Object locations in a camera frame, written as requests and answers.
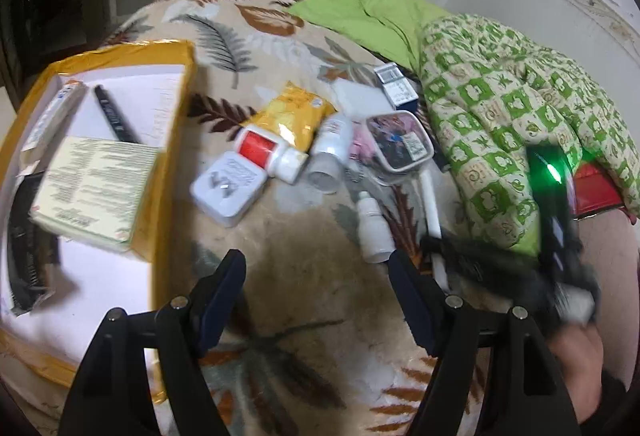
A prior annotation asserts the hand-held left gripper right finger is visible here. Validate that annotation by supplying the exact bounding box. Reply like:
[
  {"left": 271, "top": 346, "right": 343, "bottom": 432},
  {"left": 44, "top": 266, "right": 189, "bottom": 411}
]
[{"left": 387, "top": 249, "right": 583, "bottom": 436}]

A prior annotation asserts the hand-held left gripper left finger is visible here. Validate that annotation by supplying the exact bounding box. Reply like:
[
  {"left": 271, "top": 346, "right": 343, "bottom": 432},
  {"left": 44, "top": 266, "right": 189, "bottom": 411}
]
[{"left": 59, "top": 249, "right": 248, "bottom": 436}]

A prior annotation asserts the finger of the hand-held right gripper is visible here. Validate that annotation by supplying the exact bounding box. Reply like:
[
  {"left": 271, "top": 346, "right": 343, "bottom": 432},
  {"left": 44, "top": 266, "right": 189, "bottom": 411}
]
[
  {"left": 421, "top": 235, "right": 543, "bottom": 267},
  {"left": 462, "top": 261, "right": 548, "bottom": 303}
]

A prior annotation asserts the cartoon print hand mirror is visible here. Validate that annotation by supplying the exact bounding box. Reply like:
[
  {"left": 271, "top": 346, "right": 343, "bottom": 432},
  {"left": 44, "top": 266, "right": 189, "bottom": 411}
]
[{"left": 365, "top": 110, "right": 451, "bottom": 292}]

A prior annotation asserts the yellow taped cardboard box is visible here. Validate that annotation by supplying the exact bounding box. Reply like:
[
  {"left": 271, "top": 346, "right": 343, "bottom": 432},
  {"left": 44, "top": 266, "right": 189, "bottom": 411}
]
[{"left": 0, "top": 40, "right": 197, "bottom": 404}]

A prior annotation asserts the person's right hand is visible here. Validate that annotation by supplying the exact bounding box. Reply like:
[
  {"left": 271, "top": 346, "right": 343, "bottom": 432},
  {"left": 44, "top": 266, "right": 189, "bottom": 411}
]
[{"left": 547, "top": 323, "right": 608, "bottom": 424}]

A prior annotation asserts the beige cushion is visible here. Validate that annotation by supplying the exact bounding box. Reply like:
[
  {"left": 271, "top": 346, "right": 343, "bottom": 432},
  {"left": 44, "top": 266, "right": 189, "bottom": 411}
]
[{"left": 575, "top": 209, "right": 640, "bottom": 384}]

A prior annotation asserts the small white dropper bottle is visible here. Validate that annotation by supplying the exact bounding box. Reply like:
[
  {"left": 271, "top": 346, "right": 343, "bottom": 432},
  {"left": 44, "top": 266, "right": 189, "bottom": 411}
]
[{"left": 356, "top": 191, "right": 396, "bottom": 264}]

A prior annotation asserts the leaf print blanket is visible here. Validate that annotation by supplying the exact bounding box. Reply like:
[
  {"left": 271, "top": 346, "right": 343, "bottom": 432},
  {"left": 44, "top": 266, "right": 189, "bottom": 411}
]
[{"left": 0, "top": 0, "right": 551, "bottom": 436}]

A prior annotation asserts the green patterned quilt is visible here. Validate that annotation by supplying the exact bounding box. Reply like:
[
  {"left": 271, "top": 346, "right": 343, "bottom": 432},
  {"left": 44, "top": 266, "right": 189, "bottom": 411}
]
[{"left": 419, "top": 11, "right": 640, "bottom": 257}]

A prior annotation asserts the white metal tin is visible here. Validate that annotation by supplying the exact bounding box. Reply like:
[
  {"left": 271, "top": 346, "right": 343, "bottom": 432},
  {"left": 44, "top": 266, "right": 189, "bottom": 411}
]
[{"left": 189, "top": 151, "right": 268, "bottom": 228}]

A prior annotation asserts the small pink packet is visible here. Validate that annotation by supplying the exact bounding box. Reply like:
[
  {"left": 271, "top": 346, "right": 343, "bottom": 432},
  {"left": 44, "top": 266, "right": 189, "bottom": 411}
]
[{"left": 350, "top": 123, "right": 381, "bottom": 167}]

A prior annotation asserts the white bottle red label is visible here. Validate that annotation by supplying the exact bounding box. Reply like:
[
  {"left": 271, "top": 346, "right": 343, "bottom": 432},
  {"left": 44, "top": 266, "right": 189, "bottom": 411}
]
[{"left": 234, "top": 126, "right": 309, "bottom": 184}]

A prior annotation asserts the pale yellow printed box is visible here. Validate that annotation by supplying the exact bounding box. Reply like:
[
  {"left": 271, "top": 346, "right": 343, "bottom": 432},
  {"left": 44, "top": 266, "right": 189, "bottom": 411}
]
[{"left": 29, "top": 135, "right": 161, "bottom": 253}]

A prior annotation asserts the blue white carton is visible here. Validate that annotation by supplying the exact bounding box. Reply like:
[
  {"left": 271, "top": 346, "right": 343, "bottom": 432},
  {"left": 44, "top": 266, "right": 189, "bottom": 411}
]
[{"left": 374, "top": 64, "right": 420, "bottom": 112}]

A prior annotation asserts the white bottle clear cap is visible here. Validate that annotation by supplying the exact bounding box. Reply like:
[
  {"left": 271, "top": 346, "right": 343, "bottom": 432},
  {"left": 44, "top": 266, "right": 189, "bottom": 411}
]
[{"left": 305, "top": 113, "right": 354, "bottom": 193}]

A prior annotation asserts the black comb in packet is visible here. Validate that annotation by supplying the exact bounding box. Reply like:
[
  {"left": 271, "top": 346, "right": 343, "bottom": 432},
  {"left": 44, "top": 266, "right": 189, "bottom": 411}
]
[{"left": 7, "top": 171, "right": 76, "bottom": 317}]

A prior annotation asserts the yellow pouch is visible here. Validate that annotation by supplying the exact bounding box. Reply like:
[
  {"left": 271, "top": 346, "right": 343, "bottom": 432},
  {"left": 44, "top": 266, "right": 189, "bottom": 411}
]
[{"left": 240, "top": 81, "right": 337, "bottom": 152}]

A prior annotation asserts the black marker pen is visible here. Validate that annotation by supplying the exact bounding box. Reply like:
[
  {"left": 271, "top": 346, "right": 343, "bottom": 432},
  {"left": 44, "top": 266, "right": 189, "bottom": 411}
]
[{"left": 92, "top": 85, "right": 142, "bottom": 144}]

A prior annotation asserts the white orange tube carton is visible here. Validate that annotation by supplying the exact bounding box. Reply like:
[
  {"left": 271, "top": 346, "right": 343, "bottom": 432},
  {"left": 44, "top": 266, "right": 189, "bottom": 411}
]
[{"left": 20, "top": 80, "right": 88, "bottom": 162}]

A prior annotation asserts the plain green cloth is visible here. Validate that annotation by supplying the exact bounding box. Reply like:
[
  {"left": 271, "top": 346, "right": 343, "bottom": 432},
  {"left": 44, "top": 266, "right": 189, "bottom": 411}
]
[{"left": 287, "top": 0, "right": 451, "bottom": 72}]

